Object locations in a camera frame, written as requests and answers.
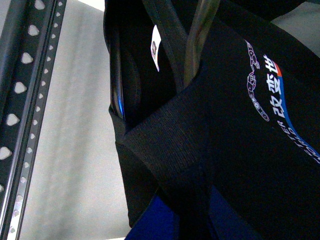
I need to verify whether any dark perforated hanging rail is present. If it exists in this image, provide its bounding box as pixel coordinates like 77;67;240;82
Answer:
0;0;59;226

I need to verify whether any rear perforated rack rail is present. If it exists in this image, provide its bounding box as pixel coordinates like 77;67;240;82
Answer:
6;0;68;240

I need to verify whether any black printed t-shirt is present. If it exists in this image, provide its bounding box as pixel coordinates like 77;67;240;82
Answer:
103;0;320;240

